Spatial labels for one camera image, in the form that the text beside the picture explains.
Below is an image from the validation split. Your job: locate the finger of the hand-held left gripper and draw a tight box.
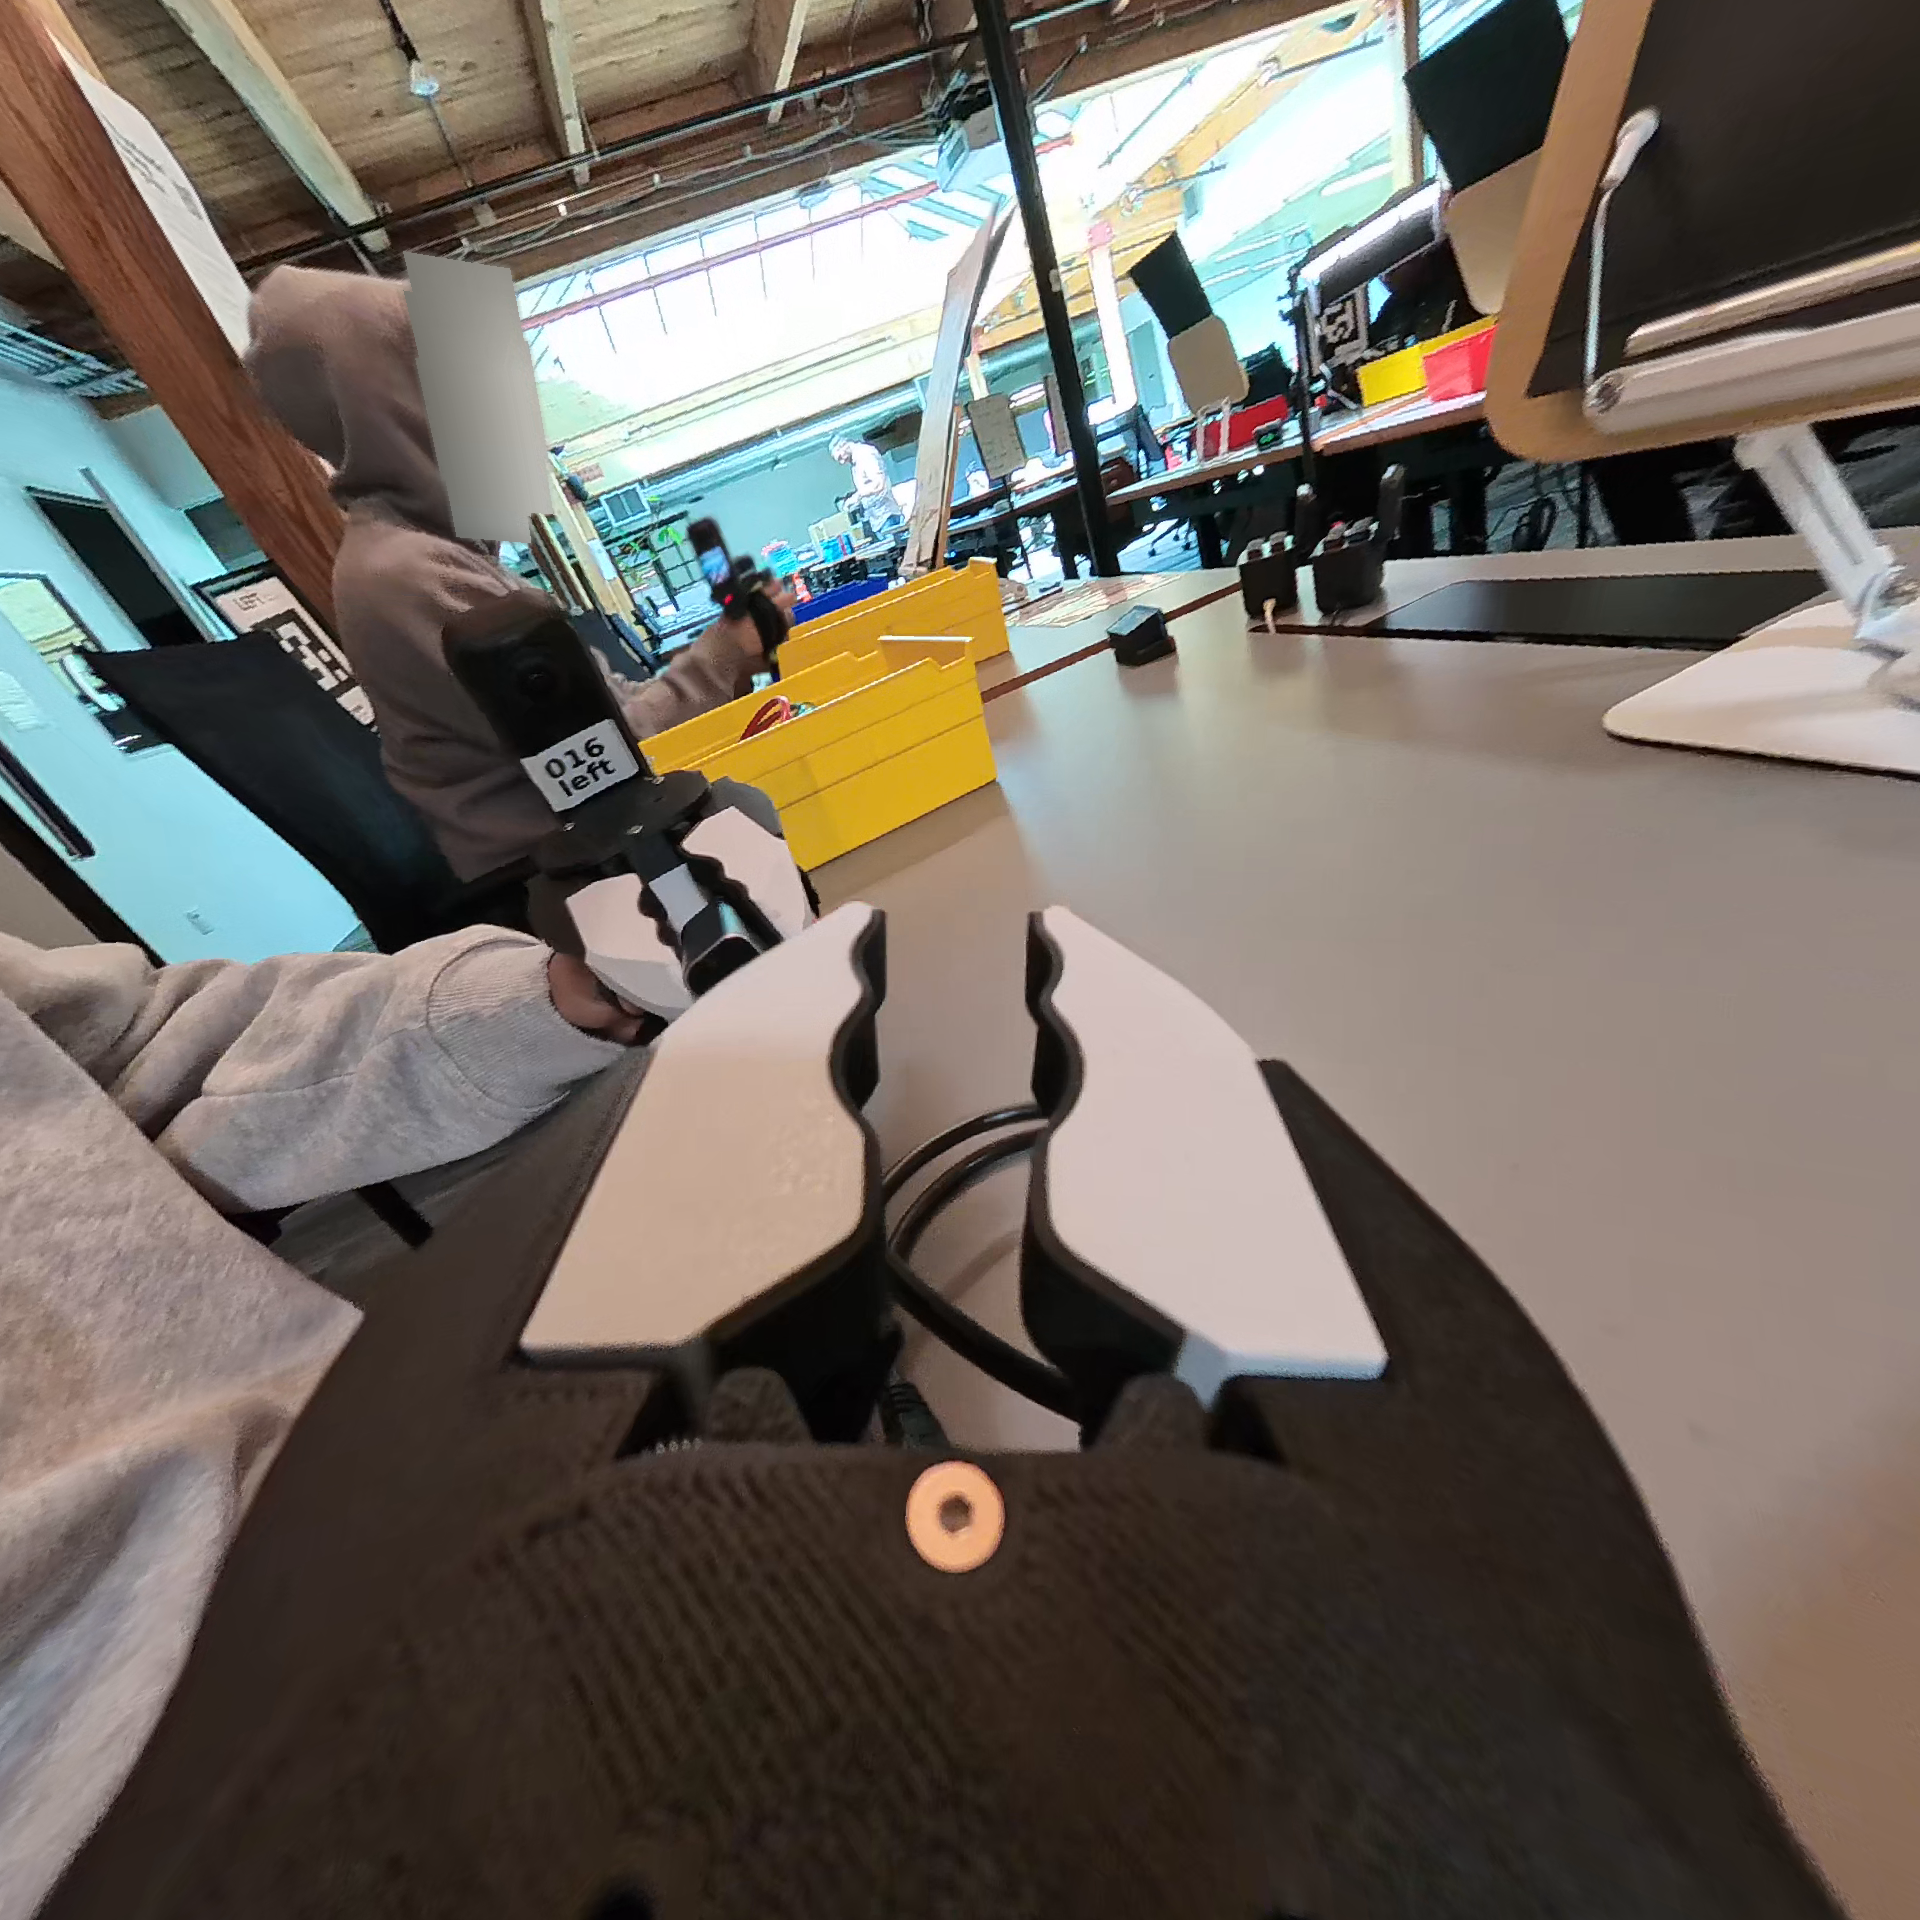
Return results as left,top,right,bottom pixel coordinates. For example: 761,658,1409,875
681,805,824,947
566,872,704,1024

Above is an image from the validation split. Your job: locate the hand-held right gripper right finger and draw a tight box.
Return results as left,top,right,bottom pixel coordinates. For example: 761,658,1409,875
1024,907,1392,1432

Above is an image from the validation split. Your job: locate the person's grey hoodie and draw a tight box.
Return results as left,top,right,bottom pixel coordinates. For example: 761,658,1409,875
0,931,368,1920

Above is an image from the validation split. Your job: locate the white screen stand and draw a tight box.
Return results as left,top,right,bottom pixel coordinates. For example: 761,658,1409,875
1602,427,1920,780

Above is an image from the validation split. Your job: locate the black network adapter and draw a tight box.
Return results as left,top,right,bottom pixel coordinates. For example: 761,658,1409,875
681,861,783,1003

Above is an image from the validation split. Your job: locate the white paper sign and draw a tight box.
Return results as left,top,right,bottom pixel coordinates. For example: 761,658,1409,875
65,60,254,354

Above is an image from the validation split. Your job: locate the yellow plastic bin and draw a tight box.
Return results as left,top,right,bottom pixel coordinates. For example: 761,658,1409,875
776,559,1009,680
642,651,998,875

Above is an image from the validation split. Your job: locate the black steel pole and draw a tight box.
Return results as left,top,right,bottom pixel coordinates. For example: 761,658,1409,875
970,0,1119,579

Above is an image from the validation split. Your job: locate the black ethernet cable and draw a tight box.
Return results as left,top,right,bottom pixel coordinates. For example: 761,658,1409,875
881,1101,1081,1450

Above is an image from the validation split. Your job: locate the fiducial marker poster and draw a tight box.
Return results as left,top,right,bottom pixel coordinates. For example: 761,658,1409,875
277,622,376,725

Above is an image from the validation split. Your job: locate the person's left hand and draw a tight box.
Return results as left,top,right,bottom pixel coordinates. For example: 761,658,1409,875
543,949,670,1046

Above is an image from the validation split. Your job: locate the person's left forearm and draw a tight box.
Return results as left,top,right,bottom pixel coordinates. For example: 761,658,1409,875
0,920,632,1216

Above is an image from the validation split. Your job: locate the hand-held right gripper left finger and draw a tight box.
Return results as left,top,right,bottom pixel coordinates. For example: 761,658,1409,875
517,902,904,1440

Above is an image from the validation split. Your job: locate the black desk mat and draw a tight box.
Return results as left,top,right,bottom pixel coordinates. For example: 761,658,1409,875
1381,568,1839,648

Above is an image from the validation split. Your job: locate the leaning wooden board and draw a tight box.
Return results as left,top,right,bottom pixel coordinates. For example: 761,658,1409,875
903,202,1024,579

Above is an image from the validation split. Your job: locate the beige and black desk screen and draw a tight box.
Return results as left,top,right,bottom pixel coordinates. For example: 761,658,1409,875
1127,230,1249,414

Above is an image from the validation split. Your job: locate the wood-framed black screen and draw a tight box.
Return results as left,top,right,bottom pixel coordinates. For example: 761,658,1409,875
1485,0,1920,463

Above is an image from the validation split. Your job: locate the grey desk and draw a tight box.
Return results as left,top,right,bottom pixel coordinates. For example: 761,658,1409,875
801,526,1920,1920

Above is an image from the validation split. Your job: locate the black office chair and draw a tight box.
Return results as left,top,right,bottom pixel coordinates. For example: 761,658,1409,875
81,644,518,963

